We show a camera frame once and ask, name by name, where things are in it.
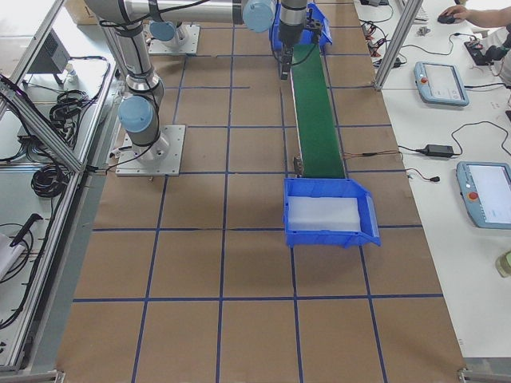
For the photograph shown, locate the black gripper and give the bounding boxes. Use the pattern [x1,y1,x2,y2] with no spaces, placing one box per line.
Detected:
[279,0,320,80]

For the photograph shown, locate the person's forearm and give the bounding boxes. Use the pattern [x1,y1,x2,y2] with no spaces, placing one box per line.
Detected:
[468,7,511,28]

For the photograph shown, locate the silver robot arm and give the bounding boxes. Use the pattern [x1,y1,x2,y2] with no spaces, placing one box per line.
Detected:
[85,1,275,165]

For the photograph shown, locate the person's hand on mouse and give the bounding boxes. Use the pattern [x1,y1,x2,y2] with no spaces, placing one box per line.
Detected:
[440,5,471,20]

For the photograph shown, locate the blue left plastic bin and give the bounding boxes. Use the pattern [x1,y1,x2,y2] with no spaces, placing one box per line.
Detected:
[268,2,332,50]

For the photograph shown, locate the blue plastic bin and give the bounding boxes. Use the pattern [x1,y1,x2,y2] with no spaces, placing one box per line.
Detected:
[283,178,381,248]
[268,2,332,50]

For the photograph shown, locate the green conveyor belt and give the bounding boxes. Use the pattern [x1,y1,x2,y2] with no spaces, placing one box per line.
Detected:
[291,44,345,178]

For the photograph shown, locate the far teach pendant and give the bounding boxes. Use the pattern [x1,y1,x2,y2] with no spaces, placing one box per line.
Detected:
[414,61,469,107]

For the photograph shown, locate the teach pendant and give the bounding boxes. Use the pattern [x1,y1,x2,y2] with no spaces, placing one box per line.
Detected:
[456,161,510,230]
[414,61,469,107]

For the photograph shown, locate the white foam pad right bin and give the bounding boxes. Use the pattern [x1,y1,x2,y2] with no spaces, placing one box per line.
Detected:
[287,196,361,231]

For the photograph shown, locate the blue right plastic bin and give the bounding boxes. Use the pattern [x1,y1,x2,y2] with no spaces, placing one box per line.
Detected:
[283,178,381,248]

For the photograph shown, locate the black computer mouse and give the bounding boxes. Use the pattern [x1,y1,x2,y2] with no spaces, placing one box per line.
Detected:
[437,14,457,24]

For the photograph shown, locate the black power adapter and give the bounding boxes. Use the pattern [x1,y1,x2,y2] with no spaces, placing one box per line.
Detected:
[422,144,455,158]

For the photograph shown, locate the grey control box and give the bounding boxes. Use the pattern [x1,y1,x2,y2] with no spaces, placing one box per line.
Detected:
[27,29,70,85]

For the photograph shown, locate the near teach pendant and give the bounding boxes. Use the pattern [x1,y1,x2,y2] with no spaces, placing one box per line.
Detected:
[456,161,510,230]

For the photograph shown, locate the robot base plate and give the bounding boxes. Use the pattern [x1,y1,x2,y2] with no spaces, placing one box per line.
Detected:
[149,24,200,56]
[115,124,186,176]

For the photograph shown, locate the aluminium frame post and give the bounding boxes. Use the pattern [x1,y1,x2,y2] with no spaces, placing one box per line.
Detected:
[374,0,422,91]

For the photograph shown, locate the coiled black cable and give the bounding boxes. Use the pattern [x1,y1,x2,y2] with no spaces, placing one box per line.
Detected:
[48,89,99,129]

